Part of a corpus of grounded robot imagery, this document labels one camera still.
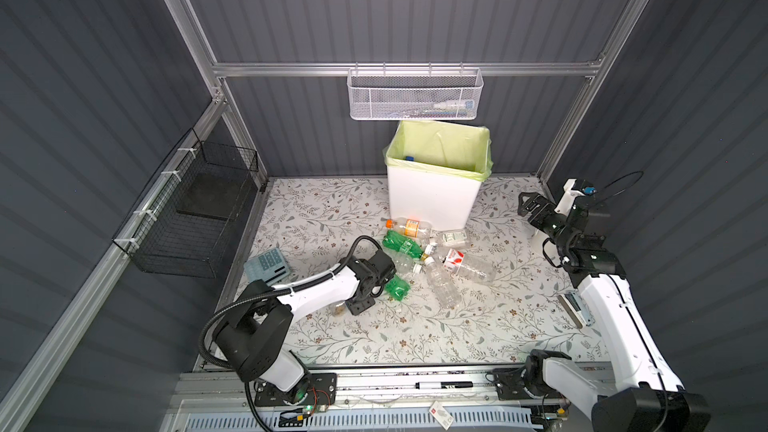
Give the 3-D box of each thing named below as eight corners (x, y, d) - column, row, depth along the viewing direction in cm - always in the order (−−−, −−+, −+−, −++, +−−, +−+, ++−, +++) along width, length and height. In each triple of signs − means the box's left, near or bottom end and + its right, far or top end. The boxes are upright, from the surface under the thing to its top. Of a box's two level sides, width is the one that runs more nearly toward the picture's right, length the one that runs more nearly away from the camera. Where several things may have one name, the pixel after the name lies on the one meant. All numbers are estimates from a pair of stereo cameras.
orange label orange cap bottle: (384, 233, 105) (384, 224, 101) (389, 220, 109) (389, 211, 105) (429, 244, 102) (430, 235, 98) (432, 231, 106) (434, 222, 102)
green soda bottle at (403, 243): (381, 244, 103) (381, 237, 100) (391, 233, 106) (391, 226, 103) (414, 264, 98) (415, 258, 95) (423, 252, 101) (424, 245, 98)
